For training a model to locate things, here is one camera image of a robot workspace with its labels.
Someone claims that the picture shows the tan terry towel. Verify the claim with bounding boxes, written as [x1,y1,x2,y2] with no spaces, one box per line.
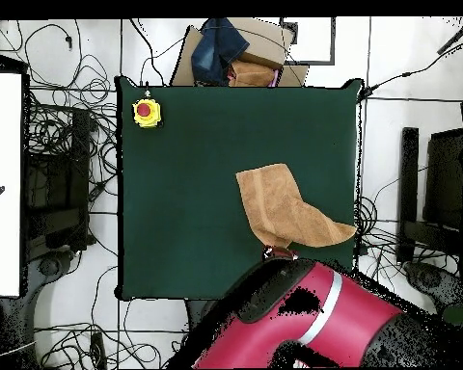
[235,163,359,249]

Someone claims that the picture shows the long black bar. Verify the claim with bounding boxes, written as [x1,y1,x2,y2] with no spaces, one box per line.
[395,126,421,265]

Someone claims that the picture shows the dark green tablecloth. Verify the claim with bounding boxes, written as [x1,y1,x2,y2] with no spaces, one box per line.
[114,75,366,304]

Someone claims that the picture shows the tan towel in box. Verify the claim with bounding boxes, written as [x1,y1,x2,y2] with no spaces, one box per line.
[228,59,281,88]

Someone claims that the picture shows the black panel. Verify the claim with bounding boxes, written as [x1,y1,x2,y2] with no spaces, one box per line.
[423,128,463,232]

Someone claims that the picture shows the yellow emergency stop button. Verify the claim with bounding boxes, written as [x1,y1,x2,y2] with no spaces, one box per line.
[131,97,164,129]

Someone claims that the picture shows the black power strip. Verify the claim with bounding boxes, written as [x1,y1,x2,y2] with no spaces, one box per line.
[89,330,108,370]

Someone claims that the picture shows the brown cardboard box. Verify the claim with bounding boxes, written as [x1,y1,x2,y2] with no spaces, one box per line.
[169,16,311,88]

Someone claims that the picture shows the blue denim jeans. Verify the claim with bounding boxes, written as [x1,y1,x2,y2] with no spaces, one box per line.
[190,16,251,87]

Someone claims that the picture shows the black equipment stand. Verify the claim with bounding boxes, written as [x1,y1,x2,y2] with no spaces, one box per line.
[22,107,97,259]

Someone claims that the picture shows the dark rod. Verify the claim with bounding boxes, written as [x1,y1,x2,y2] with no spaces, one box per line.
[436,16,463,55]

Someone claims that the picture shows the white desk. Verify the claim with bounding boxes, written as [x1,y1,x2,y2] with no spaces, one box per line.
[0,72,23,298]

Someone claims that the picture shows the black pedestal leg with knob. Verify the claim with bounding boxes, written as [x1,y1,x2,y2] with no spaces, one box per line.
[26,250,82,298]
[404,261,463,309]

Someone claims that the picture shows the black cable with connector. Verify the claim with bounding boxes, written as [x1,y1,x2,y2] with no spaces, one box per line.
[357,36,463,102]

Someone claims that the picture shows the dark square frame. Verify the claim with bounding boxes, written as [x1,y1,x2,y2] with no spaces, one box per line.
[279,16,337,66]

